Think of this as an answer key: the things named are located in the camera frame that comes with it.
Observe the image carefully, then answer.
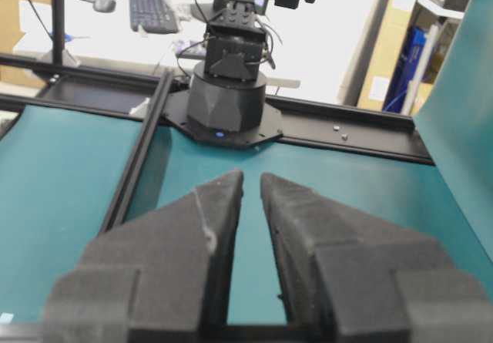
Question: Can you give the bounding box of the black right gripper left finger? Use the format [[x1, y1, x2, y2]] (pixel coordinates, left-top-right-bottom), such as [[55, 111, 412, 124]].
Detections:
[[42, 170, 243, 342]]

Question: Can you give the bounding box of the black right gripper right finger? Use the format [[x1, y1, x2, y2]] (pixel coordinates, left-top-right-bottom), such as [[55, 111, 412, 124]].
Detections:
[[260, 173, 492, 342]]

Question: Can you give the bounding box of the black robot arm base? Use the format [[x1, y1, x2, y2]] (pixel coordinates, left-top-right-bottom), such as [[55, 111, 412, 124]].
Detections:
[[163, 0, 315, 149]]

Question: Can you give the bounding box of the pale blue tape patch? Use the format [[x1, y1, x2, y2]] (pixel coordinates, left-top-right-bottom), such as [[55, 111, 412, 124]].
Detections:
[[0, 312, 14, 325]]

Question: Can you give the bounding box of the blue box on shelf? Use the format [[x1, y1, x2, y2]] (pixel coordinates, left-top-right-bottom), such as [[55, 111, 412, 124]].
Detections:
[[382, 26, 426, 113]]

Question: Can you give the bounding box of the teal backdrop sheet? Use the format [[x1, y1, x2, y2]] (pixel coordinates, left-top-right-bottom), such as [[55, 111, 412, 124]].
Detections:
[[414, 0, 492, 265]]

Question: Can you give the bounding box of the black computer keyboard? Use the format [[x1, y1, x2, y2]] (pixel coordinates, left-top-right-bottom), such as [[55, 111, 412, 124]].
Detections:
[[129, 0, 179, 35]]

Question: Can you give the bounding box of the grey computer mouse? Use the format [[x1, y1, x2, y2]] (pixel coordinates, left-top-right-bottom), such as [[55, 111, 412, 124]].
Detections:
[[92, 0, 116, 13]]

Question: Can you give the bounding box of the cardboard box right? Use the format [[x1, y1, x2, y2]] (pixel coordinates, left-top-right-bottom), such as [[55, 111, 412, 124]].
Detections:
[[357, 0, 416, 111]]

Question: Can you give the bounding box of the cardboard box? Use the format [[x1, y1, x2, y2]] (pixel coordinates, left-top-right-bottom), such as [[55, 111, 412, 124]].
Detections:
[[1, 0, 51, 89], [357, 0, 416, 111]]

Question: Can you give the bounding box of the black vertical stand pole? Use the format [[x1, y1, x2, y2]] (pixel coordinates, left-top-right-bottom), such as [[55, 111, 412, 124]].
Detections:
[[41, 0, 77, 66]]

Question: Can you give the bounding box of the cardboard box left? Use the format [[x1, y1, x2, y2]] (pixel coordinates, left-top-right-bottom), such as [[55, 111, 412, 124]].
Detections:
[[1, 0, 51, 89]]

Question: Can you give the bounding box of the black aluminium centre rail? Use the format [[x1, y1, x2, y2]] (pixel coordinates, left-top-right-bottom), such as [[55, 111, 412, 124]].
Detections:
[[97, 72, 173, 236]]

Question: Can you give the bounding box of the black aluminium rail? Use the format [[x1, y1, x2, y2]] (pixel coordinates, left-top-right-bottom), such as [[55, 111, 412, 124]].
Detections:
[[1, 54, 433, 165], [97, 72, 173, 236]]

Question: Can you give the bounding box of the black aluminium back rail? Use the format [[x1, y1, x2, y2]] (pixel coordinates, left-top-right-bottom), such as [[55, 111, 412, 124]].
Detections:
[[1, 54, 433, 165]]

